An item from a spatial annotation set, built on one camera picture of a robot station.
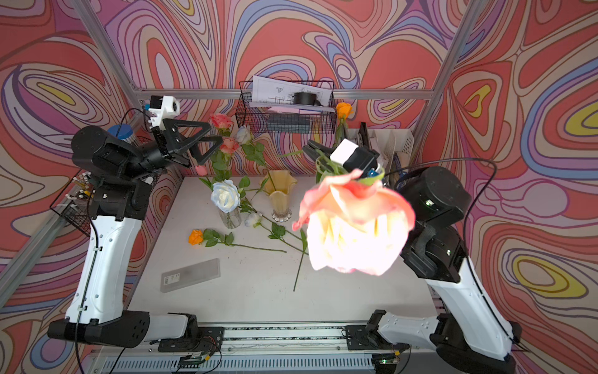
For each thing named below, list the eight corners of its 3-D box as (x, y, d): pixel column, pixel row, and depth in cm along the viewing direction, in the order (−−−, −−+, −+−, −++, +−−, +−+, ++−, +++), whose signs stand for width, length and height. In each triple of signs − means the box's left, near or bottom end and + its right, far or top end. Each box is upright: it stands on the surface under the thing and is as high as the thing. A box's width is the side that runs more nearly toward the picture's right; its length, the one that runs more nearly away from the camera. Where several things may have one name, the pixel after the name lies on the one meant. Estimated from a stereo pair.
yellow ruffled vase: (278, 229, 101) (273, 197, 84) (267, 207, 109) (260, 173, 92) (300, 220, 104) (300, 187, 87) (288, 199, 112) (286, 165, 95)
